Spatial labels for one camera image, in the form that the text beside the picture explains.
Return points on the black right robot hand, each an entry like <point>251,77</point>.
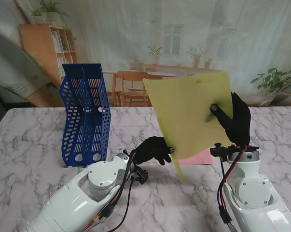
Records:
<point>239,120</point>

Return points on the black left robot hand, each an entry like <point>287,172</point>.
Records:
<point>152,149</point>

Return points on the pink paper receipt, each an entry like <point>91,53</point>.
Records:
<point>200,159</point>

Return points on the yellow translucent file folder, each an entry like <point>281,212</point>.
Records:
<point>188,108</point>

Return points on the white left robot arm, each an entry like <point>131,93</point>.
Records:
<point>73,205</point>

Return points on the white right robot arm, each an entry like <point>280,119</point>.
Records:
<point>253,193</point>

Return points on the blue perforated file rack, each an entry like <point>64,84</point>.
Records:
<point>94,130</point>

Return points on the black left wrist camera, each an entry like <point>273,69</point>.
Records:
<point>140,175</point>

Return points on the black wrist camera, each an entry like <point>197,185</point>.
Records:
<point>140,175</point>
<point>220,151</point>

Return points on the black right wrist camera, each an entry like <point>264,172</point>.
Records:
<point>220,151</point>

